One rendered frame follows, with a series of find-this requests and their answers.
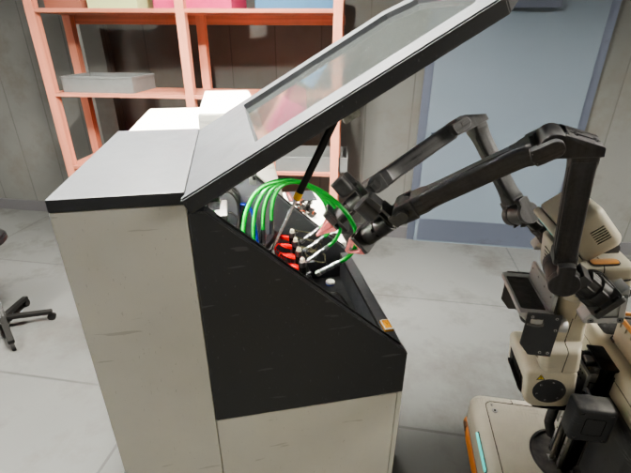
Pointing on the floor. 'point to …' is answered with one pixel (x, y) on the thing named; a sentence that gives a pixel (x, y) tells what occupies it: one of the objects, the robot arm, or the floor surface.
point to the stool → (17, 308)
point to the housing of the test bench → (142, 292)
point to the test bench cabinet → (315, 438)
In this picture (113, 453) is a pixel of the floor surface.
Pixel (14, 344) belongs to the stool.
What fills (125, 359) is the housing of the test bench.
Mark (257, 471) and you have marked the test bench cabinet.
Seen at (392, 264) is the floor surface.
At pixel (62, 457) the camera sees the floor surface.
